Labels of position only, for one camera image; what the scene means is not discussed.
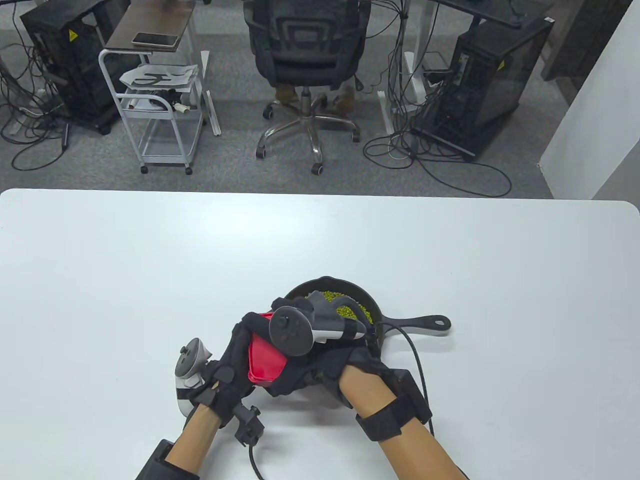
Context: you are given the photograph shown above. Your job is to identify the person's right hand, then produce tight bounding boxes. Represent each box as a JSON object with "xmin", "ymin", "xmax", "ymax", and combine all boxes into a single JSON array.
[{"xmin": 260, "ymin": 296, "xmax": 396, "ymax": 411}]

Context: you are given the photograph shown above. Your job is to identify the person's left hand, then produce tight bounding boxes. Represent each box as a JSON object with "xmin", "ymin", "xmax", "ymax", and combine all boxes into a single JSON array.
[{"xmin": 187, "ymin": 312, "xmax": 273, "ymax": 428}]

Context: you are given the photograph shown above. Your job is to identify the red container lid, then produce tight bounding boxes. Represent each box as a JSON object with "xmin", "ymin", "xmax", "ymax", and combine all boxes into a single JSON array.
[{"xmin": 247, "ymin": 312, "xmax": 290, "ymax": 387}]

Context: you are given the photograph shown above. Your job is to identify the pile of green mung beans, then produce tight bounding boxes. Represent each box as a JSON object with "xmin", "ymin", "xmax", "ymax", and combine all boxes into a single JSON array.
[{"xmin": 317, "ymin": 290, "xmax": 375, "ymax": 326}]

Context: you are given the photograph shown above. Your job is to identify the black cast iron frying pan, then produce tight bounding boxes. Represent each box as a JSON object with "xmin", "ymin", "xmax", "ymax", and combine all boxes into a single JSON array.
[{"xmin": 284, "ymin": 276, "xmax": 452, "ymax": 361}]

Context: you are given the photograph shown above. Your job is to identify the person's left forearm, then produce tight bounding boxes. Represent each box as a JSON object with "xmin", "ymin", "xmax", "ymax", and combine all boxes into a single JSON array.
[{"xmin": 165, "ymin": 404, "xmax": 223, "ymax": 480}]

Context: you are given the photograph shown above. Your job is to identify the person's right forearm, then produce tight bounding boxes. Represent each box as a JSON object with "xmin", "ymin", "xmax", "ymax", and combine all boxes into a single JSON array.
[{"xmin": 340, "ymin": 367, "xmax": 466, "ymax": 480}]

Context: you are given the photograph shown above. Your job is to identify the white and grey controller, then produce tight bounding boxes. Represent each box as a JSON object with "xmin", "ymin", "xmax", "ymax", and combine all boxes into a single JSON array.
[
  {"xmin": 174, "ymin": 338, "xmax": 213, "ymax": 416},
  {"xmin": 269, "ymin": 292, "xmax": 368, "ymax": 357}
]

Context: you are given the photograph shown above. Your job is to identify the white rolling cart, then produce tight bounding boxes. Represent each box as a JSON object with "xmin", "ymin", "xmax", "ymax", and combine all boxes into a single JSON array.
[{"xmin": 98, "ymin": 47, "xmax": 207, "ymax": 176}]

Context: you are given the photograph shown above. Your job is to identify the white table leg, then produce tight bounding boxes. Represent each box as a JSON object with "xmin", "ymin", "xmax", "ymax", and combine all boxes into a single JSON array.
[{"xmin": 200, "ymin": 50, "xmax": 222, "ymax": 137}]

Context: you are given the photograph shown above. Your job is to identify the white plastic device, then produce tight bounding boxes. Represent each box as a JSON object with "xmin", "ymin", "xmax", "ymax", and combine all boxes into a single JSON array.
[{"xmin": 127, "ymin": 96, "xmax": 192, "ymax": 114}]

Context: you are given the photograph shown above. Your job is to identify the white printed paper sheets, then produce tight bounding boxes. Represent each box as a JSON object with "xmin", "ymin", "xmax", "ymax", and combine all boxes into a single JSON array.
[{"xmin": 120, "ymin": 63, "xmax": 199, "ymax": 92}]

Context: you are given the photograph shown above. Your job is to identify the black mesh office chair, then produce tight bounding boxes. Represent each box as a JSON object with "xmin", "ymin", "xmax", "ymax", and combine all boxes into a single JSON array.
[{"xmin": 241, "ymin": 0, "xmax": 372, "ymax": 176}]

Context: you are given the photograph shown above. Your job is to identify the black computer tower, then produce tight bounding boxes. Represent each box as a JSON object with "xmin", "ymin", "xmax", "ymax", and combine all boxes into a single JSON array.
[
  {"xmin": 411, "ymin": 17, "xmax": 555, "ymax": 162},
  {"xmin": 20, "ymin": 0, "xmax": 132, "ymax": 136}
]

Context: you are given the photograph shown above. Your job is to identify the black smartphone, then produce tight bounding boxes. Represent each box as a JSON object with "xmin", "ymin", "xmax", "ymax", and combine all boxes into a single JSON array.
[{"xmin": 132, "ymin": 32, "xmax": 179, "ymax": 49}]

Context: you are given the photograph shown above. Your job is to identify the brown wooden side table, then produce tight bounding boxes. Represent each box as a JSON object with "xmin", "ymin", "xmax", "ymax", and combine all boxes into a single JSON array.
[{"xmin": 105, "ymin": 0, "xmax": 197, "ymax": 53}]

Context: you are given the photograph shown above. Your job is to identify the black desk top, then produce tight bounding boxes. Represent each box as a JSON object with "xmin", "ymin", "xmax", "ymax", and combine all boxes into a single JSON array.
[{"xmin": 432, "ymin": 0, "xmax": 531, "ymax": 28}]

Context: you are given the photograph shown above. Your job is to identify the black forearm strap pack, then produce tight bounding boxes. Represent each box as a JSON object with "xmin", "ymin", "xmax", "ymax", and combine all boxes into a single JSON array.
[
  {"xmin": 135, "ymin": 439, "xmax": 201, "ymax": 480},
  {"xmin": 356, "ymin": 369, "xmax": 433, "ymax": 443}
]

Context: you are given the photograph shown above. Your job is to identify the black cable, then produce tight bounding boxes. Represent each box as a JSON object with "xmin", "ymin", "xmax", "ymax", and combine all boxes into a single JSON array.
[
  {"xmin": 367, "ymin": 322, "xmax": 436, "ymax": 436},
  {"xmin": 248, "ymin": 445, "xmax": 266, "ymax": 480}
]

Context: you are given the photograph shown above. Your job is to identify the tangle of black floor cables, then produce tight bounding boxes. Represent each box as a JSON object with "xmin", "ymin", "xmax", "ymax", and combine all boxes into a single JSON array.
[
  {"xmin": 362, "ymin": 65, "xmax": 513, "ymax": 198},
  {"xmin": 0, "ymin": 30, "xmax": 71, "ymax": 172}
]

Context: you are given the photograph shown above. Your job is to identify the white desk frame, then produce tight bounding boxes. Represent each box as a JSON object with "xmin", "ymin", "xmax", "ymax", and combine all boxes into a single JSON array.
[{"xmin": 378, "ymin": 0, "xmax": 436, "ymax": 136}]

